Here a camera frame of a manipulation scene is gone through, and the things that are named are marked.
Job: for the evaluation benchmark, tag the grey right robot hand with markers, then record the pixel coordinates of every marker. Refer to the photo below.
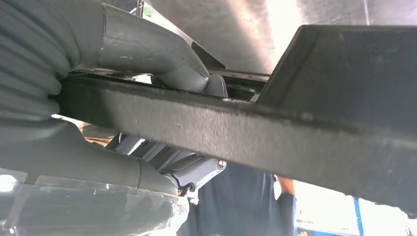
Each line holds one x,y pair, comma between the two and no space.
130,39

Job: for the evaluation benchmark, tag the stainless steel table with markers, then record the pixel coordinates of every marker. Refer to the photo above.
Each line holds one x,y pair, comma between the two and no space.
247,32

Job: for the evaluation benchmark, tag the person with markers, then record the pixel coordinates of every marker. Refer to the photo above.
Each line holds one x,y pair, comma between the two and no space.
234,202

